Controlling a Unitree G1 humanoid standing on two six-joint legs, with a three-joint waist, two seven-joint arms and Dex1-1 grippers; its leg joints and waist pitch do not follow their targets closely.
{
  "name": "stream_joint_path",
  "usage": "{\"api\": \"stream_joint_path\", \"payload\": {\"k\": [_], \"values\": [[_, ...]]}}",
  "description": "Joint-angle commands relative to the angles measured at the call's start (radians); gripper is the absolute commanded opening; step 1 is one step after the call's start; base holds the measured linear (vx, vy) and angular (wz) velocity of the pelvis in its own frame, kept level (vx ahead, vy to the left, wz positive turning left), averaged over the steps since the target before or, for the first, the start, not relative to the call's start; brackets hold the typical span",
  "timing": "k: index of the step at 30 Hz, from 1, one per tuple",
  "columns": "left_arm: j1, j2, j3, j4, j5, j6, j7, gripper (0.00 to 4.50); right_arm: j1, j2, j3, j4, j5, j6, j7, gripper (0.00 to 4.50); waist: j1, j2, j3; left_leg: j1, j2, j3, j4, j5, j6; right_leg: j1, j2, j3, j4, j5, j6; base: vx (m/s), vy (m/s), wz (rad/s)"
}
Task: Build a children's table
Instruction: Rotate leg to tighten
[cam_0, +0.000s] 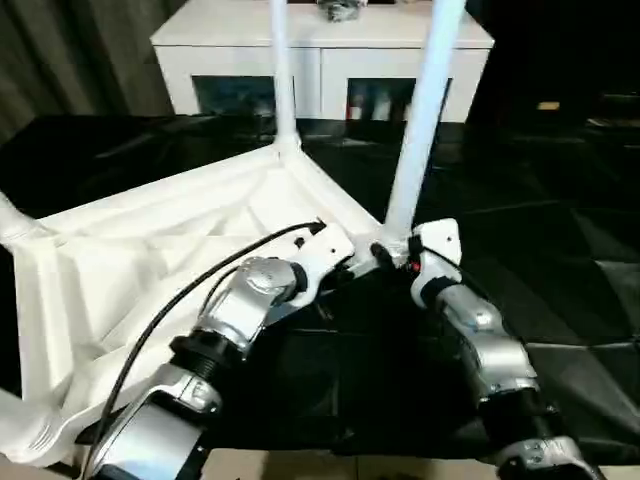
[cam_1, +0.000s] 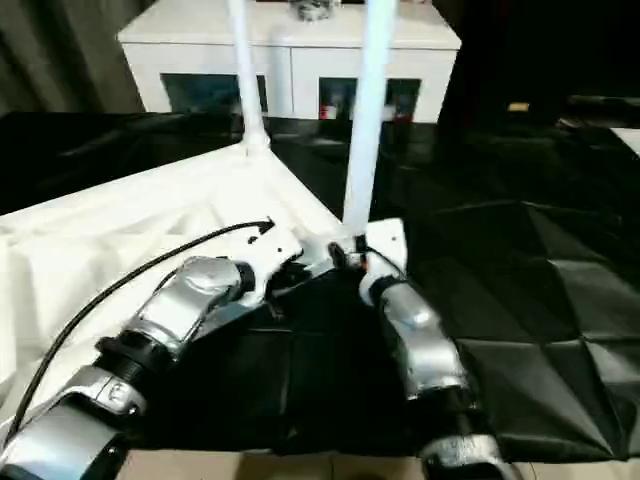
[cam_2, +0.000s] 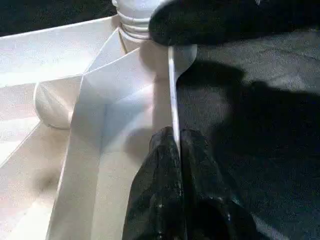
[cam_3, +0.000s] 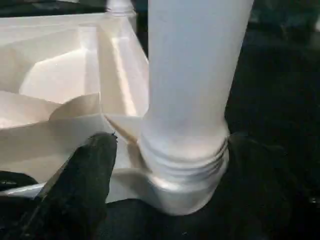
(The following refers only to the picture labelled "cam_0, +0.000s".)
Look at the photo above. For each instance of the white plastic table top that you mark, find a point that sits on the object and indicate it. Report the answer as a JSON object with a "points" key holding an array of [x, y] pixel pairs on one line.
{"points": [[125, 240]]}

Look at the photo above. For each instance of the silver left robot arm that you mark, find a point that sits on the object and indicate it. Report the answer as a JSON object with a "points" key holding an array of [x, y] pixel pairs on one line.
{"points": [[250, 290]]}

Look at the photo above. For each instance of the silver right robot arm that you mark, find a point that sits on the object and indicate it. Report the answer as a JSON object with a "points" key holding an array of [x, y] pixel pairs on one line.
{"points": [[500, 350]]}

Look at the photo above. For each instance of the black mat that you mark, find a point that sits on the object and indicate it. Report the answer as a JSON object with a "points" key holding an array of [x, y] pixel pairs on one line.
{"points": [[525, 225]]}

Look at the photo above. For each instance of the small yellow label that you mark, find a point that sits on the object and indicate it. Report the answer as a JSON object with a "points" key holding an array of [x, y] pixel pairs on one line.
{"points": [[549, 105]]}

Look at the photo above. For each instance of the black horizontal bar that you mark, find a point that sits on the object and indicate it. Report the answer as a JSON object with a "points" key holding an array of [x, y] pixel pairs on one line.
{"points": [[617, 95]]}

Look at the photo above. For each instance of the dark object on cabinet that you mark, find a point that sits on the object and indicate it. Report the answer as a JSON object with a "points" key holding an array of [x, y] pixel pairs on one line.
{"points": [[340, 7]]}

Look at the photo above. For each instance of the small red white figurine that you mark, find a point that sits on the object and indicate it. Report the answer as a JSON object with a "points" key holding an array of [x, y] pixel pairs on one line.
{"points": [[354, 110]]}

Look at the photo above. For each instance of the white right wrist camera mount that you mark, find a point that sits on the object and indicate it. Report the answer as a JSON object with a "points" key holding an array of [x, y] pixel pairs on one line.
{"points": [[440, 235]]}

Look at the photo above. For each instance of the white cabinet with glass doors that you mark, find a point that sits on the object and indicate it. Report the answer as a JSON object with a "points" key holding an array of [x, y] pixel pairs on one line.
{"points": [[225, 55]]}

